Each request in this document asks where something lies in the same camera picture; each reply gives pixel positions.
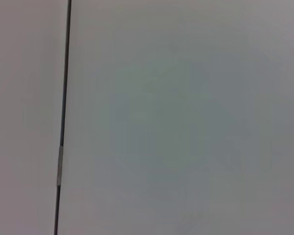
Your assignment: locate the grey clip on seam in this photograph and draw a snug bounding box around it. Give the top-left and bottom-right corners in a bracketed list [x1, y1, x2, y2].
[56, 145, 64, 186]

